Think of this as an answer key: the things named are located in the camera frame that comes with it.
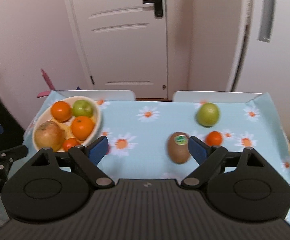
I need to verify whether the white chair back left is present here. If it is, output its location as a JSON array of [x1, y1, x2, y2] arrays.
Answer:
[[57, 89, 136, 101]]

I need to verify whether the large orange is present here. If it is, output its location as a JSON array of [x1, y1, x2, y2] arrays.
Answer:
[[70, 116, 95, 141], [50, 101, 72, 122]]

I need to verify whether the cream oval fruit bowl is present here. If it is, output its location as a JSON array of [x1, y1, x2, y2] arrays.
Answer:
[[32, 96, 102, 152]]

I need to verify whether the large orange far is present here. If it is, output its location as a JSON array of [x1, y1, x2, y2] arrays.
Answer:
[[50, 101, 72, 122]]

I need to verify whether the white chair back right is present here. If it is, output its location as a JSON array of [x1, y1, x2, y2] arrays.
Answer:
[[172, 91, 262, 103]]

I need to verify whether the green apple on table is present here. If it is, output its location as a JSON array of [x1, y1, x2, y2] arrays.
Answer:
[[196, 102, 221, 127]]

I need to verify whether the small mandarin orange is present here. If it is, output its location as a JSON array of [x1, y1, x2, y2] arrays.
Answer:
[[205, 131, 223, 146]]

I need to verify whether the white wardrobe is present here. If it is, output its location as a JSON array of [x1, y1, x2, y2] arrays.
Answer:
[[234, 0, 290, 141]]

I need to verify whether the green apple in bowl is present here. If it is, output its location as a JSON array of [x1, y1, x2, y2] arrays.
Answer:
[[72, 100, 93, 118]]

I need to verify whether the black door handle lock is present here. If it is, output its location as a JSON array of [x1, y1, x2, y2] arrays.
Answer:
[[142, 0, 163, 18]]

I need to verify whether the large orange near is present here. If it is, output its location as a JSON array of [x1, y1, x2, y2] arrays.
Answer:
[[70, 116, 95, 141]]

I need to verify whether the light blue daisy tablecloth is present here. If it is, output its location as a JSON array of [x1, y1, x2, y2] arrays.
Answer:
[[0, 90, 290, 231]]

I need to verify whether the white chair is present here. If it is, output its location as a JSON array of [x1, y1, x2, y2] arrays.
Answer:
[[172, 91, 262, 103], [57, 89, 136, 101]]

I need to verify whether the pink handled mop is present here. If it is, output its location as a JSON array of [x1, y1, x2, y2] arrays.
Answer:
[[36, 68, 56, 98]]

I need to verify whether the white panel door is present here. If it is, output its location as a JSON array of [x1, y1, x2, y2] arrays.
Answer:
[[65, 0, 168, 99]]

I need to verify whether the brown kiwi with sticker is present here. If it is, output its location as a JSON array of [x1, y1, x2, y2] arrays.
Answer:
[[167, 132, 190, 164]]

